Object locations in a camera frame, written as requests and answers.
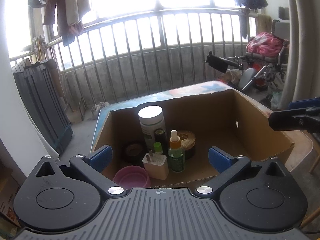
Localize white-lidded supplement bottle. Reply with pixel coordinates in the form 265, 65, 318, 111
138, 105, 167, 150

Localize pink round lid container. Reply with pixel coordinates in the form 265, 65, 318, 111
113, 165, 151, 190

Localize black tape roll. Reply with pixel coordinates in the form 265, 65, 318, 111
124, 143, 145, 166

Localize pair of white sneakers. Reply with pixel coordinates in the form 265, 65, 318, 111
91, 102, 110, 120

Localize amber green dropper bottle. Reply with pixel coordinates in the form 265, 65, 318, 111
168, 129, 185, 173

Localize wheelchair with pink blanket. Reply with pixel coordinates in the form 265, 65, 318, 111
206, 32, 290, 92

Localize small green capped bottle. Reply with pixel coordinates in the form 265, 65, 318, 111
153, 142, 163, 154

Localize large open cardboard box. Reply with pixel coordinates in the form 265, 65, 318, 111
95, 89, 295, 187

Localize dark grey plastic crate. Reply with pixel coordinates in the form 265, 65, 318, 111
12, 58, 73, 154

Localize metal balcony railing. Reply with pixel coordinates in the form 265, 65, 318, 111
10, 8, 256, 108

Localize hanging maroon and cream clothes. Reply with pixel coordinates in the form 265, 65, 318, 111
43, 0, 91, 47

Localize white usb wall charger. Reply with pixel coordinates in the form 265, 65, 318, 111
142, 150, 169, 180

